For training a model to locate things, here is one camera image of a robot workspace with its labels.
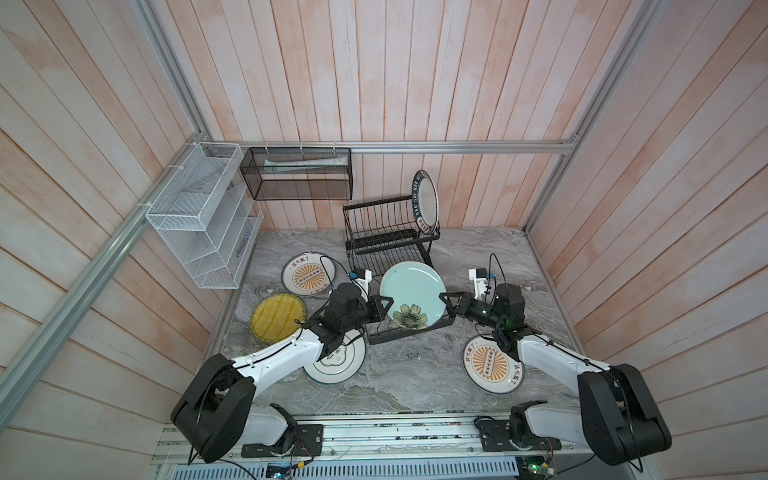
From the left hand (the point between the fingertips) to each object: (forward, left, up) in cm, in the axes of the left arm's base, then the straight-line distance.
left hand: (394, 307), depth 81 cm
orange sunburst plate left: (+23, +30, -15) cm, 41 cm away
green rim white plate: (+33, -11, +9) cm, 36 cm away
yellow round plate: (+5, +38, -15) cm, 41 cm away
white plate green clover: (-10, +15, -15) cm, 24 cm away
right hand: (+4, -13, 0) cm, 14 cm away
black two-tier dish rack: (+40, +4, -12) cm, 42 cm away
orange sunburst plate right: (-11, -28, -15) cm, 34 cm away
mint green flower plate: (+5, -6, +1) cm, 8 cm away
